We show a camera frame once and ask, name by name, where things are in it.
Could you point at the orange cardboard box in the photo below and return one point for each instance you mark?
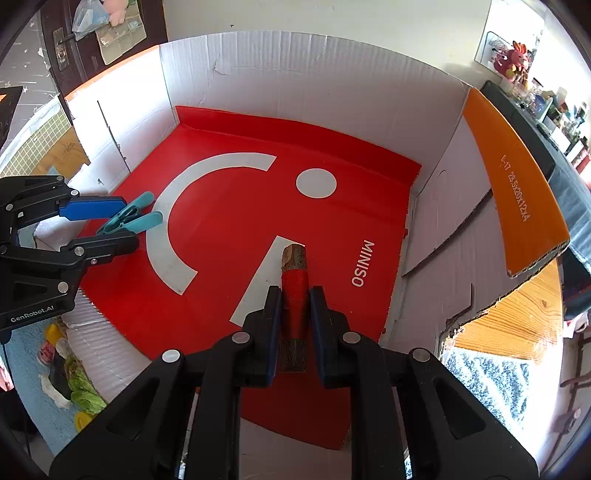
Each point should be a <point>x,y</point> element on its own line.
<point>418,206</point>

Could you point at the blue terry towel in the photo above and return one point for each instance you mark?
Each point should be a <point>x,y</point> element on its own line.
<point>111,363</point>

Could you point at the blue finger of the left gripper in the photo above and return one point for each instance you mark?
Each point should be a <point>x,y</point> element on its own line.
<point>91,207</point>

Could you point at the red plush toy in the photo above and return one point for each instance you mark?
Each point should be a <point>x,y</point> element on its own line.
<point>512,63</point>

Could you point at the white figure piece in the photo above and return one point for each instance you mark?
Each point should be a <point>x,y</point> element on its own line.
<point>51,392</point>

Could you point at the side table with blue cloth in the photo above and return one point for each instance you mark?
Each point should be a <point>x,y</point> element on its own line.
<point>570,192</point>

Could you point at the green fuzzy ball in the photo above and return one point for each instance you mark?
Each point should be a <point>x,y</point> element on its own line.
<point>83,393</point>

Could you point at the yellow bottle cap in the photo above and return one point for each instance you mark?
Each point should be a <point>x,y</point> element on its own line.
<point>81,420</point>

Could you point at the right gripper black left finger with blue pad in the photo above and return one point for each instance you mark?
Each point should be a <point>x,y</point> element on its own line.
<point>181,410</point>

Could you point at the clear plastic bag on door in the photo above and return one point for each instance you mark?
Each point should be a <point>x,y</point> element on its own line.
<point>89,16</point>

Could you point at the wooden stick with red thread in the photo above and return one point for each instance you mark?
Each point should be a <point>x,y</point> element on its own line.
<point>294,284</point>

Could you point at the dark wooden door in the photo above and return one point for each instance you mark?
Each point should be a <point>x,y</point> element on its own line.
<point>73,62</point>

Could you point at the pink plush pig toys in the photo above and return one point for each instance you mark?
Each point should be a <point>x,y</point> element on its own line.
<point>116,10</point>

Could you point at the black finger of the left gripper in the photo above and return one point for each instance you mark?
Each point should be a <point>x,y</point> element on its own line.
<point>99,249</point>

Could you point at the teal thread snips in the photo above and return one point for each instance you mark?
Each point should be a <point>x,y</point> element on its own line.
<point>132,217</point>

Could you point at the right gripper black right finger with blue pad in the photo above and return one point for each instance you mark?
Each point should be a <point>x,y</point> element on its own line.
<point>411,417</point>

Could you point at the yellow small toy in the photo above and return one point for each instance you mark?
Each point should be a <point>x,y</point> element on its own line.
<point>53,334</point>

